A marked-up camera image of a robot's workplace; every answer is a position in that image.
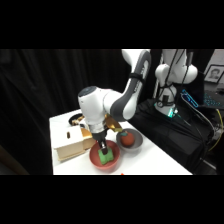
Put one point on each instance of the red toy apple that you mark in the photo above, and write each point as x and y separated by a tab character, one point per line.
127	138

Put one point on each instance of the black cloth-covered robot stand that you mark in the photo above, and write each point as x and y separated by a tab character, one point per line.
166	136

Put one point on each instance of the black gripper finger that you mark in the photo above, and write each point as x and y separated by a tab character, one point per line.
101	147
106	148

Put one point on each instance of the wooden box with drawer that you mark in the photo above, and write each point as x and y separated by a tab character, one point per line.
70	143

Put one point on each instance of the framed portrait picture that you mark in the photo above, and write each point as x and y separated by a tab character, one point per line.
214	73

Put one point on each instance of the gray bowl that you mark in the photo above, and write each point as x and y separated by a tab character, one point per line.
138	141

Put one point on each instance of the yellowish wrist camera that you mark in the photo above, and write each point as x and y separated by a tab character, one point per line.
114	124

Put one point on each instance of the black bowl with wooden pieces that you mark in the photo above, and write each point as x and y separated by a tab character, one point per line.
75	119

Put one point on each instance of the black curtain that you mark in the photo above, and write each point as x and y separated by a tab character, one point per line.
36	100

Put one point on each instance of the small green light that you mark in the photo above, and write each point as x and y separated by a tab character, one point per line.
171	113

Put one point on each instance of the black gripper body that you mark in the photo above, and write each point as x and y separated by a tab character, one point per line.
99	137

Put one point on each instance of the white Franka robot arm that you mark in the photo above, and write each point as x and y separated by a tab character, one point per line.
96	106

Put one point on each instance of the pink bowl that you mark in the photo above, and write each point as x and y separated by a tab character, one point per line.
96	161

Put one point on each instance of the blue-lit keyboard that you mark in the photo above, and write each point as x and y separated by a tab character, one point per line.
213	100

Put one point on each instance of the blue lit device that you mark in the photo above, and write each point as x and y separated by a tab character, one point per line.
190	98

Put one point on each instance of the green triangle block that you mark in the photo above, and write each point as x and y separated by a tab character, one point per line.
106	158

